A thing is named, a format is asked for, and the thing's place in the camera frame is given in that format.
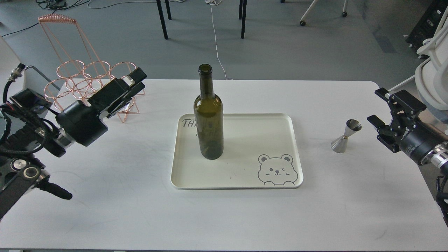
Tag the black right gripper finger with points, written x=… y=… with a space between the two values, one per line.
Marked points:
x=404 y=108
x=386 y=135

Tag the black equipment case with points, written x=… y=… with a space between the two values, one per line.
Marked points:
x=427 y=25

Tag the white office chair right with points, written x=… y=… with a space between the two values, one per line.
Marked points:
x=431 y=76

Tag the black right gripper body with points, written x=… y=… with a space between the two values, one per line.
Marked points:
x=424 y=144

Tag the cream bear serving tray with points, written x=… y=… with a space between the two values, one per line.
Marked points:
x=260 y=152

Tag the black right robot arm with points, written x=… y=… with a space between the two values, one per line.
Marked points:
x=421 y=142

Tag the black table leg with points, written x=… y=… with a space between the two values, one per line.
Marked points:
x=162 y=17
x=242 y=16

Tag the black table leg right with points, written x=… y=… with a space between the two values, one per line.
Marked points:
x=242 y=16

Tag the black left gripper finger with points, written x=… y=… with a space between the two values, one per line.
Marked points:
x=116 y=89
x=127 y=104

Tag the black table leg left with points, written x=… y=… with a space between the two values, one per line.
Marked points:
x=162 y=17

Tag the white rolling chair base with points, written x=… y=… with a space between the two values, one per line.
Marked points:
x=321 y=12

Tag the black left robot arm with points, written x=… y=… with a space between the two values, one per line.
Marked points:
x=24 y=132

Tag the dark green wine bottle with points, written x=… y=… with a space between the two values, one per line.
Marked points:
x=208 y=111

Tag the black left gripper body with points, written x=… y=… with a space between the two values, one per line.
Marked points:
x=81 y=123

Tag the steel double jigger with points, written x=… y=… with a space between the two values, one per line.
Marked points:
x=339 y=145

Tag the copper wire bottle rack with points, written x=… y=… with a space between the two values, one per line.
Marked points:
x=78 y=77

